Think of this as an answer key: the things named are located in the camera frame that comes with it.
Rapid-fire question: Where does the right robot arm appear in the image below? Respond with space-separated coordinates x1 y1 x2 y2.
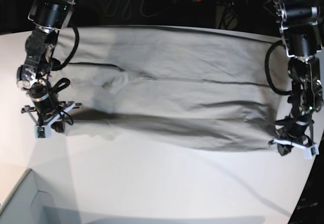
17 0 81 139

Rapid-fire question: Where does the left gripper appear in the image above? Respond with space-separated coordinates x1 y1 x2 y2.
268 122 315 156

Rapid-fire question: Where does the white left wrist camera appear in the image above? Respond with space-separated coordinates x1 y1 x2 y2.
303 144 319 160

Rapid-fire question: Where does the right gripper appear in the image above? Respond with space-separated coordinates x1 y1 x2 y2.
21 101 82 133

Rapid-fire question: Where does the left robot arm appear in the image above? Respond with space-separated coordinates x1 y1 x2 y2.
264 0 323 159

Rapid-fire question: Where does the beige t-shirt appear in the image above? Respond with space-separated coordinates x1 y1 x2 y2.
50 26 280 152

